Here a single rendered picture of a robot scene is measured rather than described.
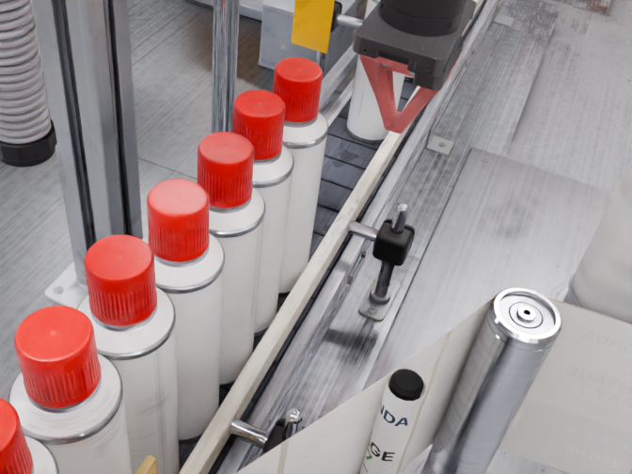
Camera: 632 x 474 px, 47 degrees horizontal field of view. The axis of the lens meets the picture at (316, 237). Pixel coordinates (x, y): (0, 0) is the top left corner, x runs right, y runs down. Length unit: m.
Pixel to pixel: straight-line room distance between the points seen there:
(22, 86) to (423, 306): 0.38
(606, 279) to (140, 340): 0.37
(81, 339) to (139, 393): 0.09
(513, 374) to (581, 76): 0.79
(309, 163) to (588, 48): 0.77
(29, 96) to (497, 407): 0.30
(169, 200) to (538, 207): 0.47
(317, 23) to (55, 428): 0.35
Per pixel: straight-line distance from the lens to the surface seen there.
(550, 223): 0.77
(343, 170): 0.76
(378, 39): 0.52
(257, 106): 0.47
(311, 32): 0.57
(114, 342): 0.38
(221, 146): 0.43
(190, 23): 1.11
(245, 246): 0.46
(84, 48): 0.53
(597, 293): 0.63
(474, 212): 0.75
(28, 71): 0.41
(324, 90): 0.73
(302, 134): 0.52
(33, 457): 0.35
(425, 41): 0.52
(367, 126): 0.79
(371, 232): 0.65
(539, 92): 1.08
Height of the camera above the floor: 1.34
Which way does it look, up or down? 43 degrees down
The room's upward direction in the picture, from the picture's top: 9 degrees clockwise
